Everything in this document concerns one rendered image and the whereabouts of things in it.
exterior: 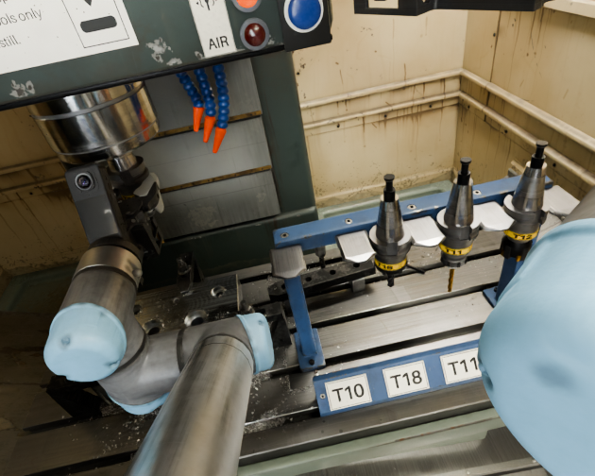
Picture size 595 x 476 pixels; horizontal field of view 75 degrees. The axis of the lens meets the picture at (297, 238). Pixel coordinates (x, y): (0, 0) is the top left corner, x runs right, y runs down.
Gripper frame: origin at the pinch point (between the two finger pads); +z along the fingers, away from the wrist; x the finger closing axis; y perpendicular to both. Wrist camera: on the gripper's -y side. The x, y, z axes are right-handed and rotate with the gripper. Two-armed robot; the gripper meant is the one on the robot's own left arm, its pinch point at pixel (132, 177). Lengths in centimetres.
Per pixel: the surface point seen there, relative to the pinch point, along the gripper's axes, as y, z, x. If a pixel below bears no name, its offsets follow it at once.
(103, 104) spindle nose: -14.6, -8.0, 3.8
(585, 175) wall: 32, 13, 99
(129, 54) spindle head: -22.1, -21.6, 13.1
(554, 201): 11, -17, 66
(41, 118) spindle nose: -14.4, -7.4, -4.7
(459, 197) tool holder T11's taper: 6, -18, 49
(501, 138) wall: 39, 51, 101
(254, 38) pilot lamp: -21.4, -22.3, 24.6
